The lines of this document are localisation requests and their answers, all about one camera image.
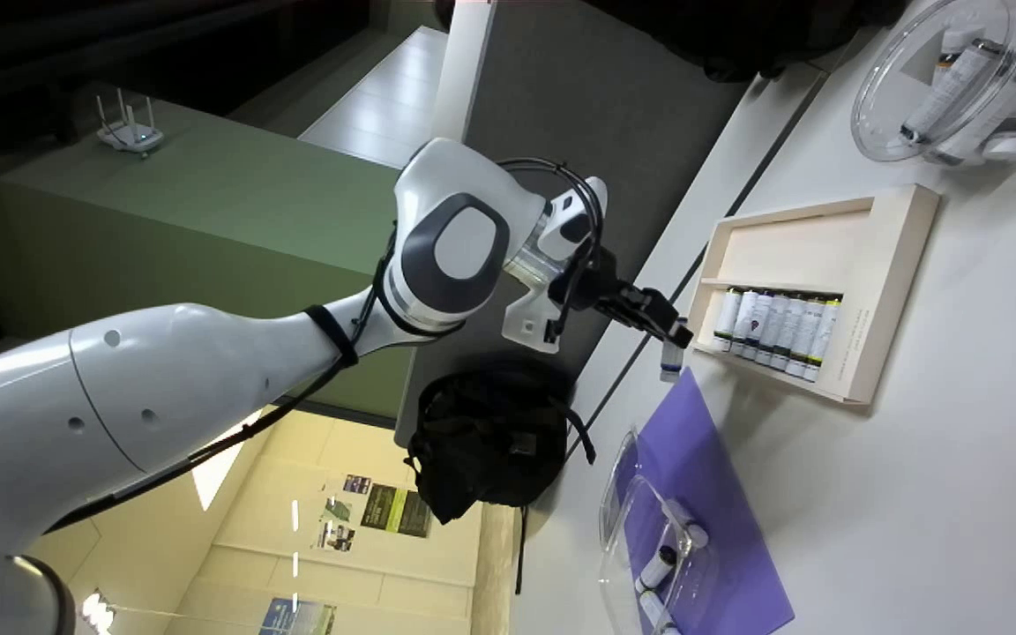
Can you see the purple mat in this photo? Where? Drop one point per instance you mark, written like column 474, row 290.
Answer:
column 714, row 517

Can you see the small clear container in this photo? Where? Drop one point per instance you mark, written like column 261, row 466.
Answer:
column 128, row 122

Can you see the clear plastic tray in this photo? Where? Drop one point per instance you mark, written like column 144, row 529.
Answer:
column 650, row 552

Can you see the wooden tray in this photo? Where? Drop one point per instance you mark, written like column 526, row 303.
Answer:
column 820, row 294

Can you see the black backpack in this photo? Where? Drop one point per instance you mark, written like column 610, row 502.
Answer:
column 493, row 435

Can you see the small white bottle blue label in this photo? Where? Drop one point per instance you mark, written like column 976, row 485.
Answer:
column 672, row 357

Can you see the clear round plastic bowl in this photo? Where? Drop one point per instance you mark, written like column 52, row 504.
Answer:
column 942, row 82

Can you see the small white bottle black cap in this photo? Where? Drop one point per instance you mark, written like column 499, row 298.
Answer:
column 687, row 529
column 654, row 611
column 659, row 565

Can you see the white bottle in row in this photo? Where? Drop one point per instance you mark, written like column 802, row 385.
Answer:
column 783, row 329
column 804, row 336
column 746, row 319
column 727, row 316
column 768, row 325

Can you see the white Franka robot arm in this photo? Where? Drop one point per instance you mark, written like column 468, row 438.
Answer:
column 237, row 355

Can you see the green cabinet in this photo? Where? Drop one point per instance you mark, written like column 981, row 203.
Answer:
column 192, row 224

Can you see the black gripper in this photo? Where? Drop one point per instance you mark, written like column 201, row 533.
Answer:
column 623, row 298

